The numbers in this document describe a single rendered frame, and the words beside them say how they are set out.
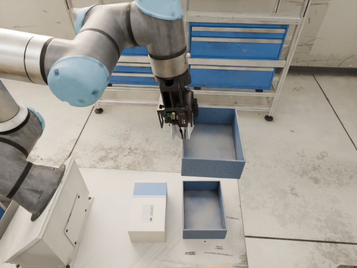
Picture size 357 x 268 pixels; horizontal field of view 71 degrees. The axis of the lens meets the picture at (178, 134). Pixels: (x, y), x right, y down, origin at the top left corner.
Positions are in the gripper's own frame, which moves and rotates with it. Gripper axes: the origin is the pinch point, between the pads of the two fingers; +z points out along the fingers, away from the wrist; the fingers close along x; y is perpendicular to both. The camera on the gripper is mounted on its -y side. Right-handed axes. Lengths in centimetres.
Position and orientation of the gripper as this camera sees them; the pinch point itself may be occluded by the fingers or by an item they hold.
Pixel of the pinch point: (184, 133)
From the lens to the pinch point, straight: 67.0
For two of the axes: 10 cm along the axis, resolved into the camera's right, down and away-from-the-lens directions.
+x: 9.9, -0.3, -1.6
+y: -0.9, 7.0, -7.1
